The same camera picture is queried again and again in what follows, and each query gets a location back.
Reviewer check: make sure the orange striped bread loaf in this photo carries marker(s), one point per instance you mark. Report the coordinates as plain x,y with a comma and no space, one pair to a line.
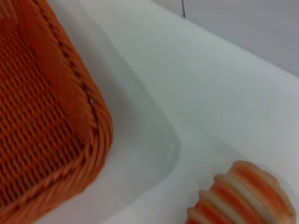
243,198

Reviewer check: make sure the orange woven plastic basket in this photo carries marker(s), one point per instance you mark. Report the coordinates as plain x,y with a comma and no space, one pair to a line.
39,116

